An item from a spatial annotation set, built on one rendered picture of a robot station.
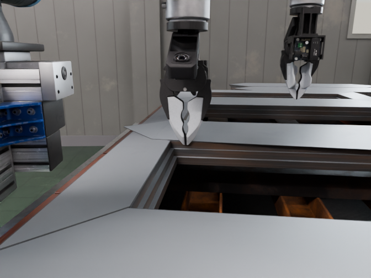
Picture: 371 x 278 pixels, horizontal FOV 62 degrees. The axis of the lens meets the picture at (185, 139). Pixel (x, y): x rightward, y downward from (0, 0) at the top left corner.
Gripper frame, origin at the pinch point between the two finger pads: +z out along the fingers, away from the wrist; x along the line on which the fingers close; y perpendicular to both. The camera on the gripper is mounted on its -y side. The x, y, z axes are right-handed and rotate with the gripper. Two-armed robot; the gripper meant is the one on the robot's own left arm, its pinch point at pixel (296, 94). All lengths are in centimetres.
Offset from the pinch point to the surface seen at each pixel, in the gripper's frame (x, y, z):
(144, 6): -97, -247, -56
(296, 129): -2.8, 15.6, 5.7
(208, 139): -21.1, 25.8, 5.7
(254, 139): -12.5, 24.3, 5.7
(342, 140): 3.7, 23.3, 5.7
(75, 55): -174, -245, -9
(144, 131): -34.5, 21.1, 5.6
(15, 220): -60, 29, 23
